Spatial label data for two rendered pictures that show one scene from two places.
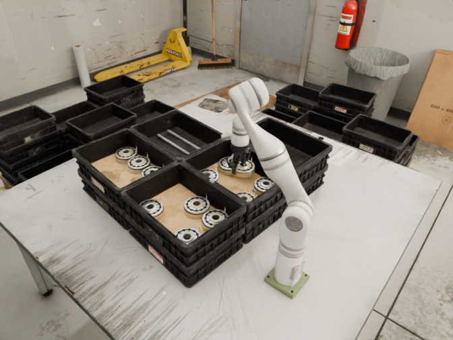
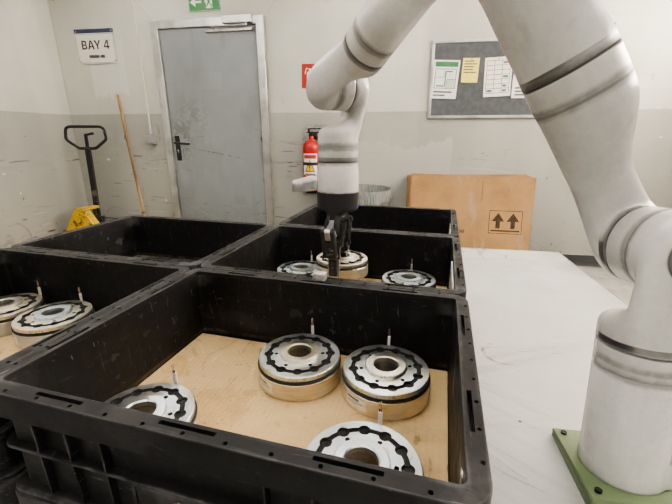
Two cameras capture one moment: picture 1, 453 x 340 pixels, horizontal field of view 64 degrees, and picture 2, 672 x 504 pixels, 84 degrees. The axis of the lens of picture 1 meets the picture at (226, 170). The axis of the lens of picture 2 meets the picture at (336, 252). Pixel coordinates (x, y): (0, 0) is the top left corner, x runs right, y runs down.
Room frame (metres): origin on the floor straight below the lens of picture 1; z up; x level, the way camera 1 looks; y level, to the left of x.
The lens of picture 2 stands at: (0.69, 0.27, 1.12)
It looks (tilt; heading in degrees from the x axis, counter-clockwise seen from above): 17 degrees down; 332
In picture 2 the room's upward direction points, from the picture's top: straight up
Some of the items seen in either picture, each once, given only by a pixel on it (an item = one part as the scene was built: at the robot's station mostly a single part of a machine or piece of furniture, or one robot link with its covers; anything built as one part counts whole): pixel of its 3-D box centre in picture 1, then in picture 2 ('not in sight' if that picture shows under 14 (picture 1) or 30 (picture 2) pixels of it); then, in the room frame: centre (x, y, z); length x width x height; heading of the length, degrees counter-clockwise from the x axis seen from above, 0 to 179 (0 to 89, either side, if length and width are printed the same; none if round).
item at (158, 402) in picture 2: (149, 206); (140, 412); (1.04, 0.29, 0.86); 0.05 x 0.05 x 0.01
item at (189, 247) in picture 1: (182, 201); (273, 340); (1.02, 0.16, 0.92); 0.40 x 0.30 x 0.02; 46
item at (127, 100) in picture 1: (118, 109); not in sight; (2.81, 0.95, 0.37); 0.40 x 0.30 x 0.45; 142
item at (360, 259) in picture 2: (243, 165); (341, 258); (1.30, -0.07, 0.89); 0.10 x 0.10 x 0.01
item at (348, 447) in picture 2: (187, 237); (361, 462); (0.89, 0.13, 0.86); 0.05 x 0.05 x 0.01
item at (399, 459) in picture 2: (187, 237); (361, 467); (0.89, 0.13, 0.86); 0.10 x 0.10 x 0.01
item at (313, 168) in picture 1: (279, 152); (373, 240); (1.45, -0.25, 0.87); 0.40 x 0.30 x 0.11; 46
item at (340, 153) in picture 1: (323, 147); not in sight; (1.76, -0.56, 0.70); 0.33 x 0.23 x 0.01; 51
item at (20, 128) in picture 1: (27, 147); not in sight; (2.19, 1.45, 0.37); 0.40 x 0.30 x 0.45; 142
